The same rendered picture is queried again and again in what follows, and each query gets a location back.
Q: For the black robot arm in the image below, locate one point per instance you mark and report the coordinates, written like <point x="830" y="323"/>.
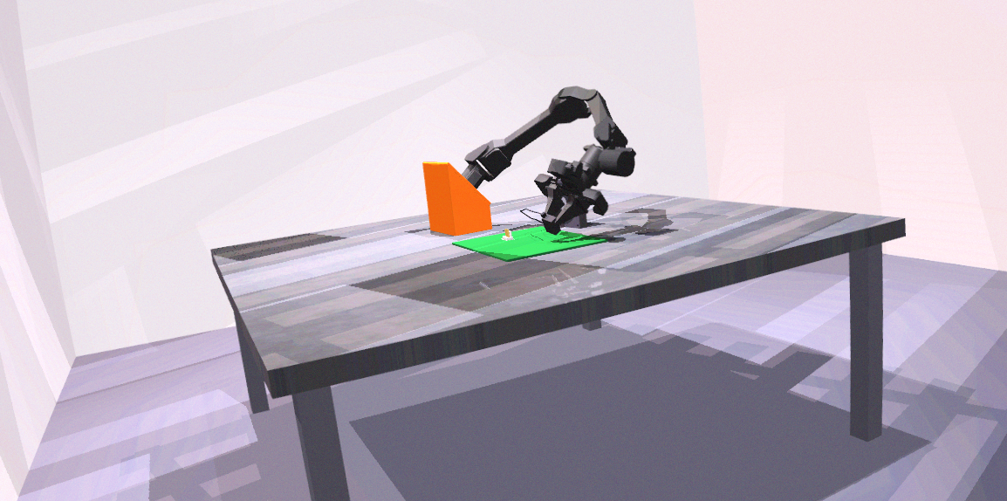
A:
<point x="612" y="157"/>

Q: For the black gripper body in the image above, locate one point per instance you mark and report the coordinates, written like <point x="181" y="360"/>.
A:
<point x="583" y="190"/>

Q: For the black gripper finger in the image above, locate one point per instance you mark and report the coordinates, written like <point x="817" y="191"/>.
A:
<point x="573" y="208"/>
<point x="554" y="202"/>

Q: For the green circuit board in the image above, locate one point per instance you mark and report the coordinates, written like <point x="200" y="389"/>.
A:
<point x="520" y="244"/>

